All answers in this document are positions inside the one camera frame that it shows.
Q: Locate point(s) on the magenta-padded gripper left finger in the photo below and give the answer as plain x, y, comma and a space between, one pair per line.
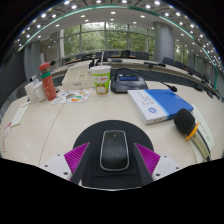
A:
76, 159

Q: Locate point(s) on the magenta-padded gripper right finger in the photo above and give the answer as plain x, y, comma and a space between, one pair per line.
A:
147, 160

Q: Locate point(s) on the black computer mouse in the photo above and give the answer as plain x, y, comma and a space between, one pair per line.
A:
114, 151

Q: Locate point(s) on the blue and white book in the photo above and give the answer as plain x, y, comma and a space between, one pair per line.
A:
163, 101

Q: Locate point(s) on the colourful printed leaflet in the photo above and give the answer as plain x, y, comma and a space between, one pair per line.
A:
71, 96

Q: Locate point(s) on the black desk microphone console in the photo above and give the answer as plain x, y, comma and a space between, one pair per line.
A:
128, 84

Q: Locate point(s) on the red bottle with green band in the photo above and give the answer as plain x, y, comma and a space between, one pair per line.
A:
48, 85

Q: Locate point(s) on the white cardboard box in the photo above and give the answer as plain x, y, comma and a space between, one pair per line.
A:
76, 80

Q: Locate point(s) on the plain white paper cup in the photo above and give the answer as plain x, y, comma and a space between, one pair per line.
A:
30, 93

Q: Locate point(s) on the green printed paper cup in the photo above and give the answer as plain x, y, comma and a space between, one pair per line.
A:
101, 81

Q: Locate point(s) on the dark office chairs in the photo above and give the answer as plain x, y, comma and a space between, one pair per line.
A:
168, 61

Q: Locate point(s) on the ceiling lights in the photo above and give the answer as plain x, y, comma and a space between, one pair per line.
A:
112, 12

